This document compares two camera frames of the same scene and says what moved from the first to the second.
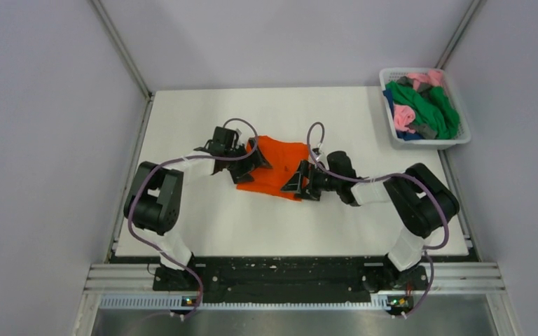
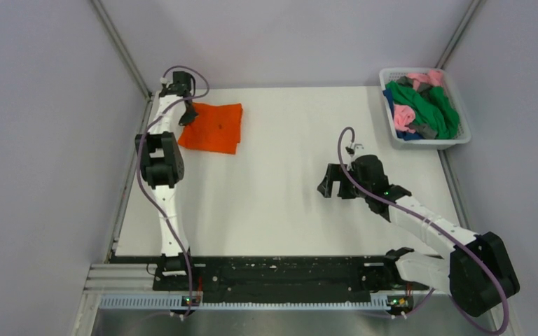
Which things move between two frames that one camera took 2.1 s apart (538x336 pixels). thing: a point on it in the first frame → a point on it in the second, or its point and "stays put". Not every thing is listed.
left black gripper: (241, 174) → (186, 120)
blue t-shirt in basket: (405, 136) stays put
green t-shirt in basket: (436, 109) stays put
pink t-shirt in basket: (403, 116) stays put
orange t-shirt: (284, 157) → (217, 129)
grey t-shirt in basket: (423, 129) stays put
